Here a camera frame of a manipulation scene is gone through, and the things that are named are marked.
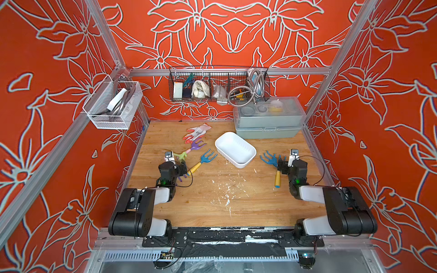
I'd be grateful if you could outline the white pink garden glove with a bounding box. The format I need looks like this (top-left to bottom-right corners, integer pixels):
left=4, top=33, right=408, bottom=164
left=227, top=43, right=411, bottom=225
left=183, top=123, right=212, bottom=143

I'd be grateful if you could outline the grey plastic toolbox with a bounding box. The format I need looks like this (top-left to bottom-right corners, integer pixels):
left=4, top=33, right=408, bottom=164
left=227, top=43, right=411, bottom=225
left=233, top=97, right=306, bottom=139

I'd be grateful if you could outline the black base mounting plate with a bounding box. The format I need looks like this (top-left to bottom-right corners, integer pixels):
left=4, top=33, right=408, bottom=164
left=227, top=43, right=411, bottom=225
left=142, top=227, right=325, bottom=248

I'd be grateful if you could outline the black wire wall basket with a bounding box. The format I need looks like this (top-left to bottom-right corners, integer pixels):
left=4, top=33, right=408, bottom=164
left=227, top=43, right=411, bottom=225
left=168, top=65, right=271, bottom=106

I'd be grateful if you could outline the white box in basket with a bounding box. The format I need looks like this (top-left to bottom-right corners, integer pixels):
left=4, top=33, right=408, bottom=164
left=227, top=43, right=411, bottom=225
left=173, top=82, right=183, bottom=99

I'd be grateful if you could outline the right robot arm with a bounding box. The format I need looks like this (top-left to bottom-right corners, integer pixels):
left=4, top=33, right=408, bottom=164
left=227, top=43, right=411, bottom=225
left=274, top=150, right=378, bottom=238

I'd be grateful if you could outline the white wire wall basket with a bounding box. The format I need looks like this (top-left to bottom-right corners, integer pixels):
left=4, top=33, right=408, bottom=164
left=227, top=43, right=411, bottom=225
left=83, top=76, right=142, bottom=130

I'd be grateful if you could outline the white cloth in basket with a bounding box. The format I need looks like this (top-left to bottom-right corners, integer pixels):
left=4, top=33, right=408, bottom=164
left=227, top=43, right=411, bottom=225
left=192, top=80, right=211, bottom=99

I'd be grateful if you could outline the blue claw rake yellow handle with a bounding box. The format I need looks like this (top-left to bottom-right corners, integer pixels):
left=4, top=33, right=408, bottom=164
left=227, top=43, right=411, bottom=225
left=260, top=151, right=282, bottom=168

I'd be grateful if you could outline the purple rake pink handle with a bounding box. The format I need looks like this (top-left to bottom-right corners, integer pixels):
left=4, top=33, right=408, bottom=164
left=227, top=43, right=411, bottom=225
left=176, top=166, right=190, bottom=182

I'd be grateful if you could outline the white plastic storage box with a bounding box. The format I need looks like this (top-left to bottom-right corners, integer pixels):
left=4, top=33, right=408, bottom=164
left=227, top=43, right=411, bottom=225
left=215, top=131, right=257, bottom=169

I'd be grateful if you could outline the coiled metal hose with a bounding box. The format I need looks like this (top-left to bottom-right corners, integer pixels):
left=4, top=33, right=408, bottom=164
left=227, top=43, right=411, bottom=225
left=228, top=68, right=266, bottom=107

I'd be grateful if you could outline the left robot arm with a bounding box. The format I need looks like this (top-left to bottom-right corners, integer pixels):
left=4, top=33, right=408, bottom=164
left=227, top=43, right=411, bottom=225
left=108, top=151, right=188, bottom=240

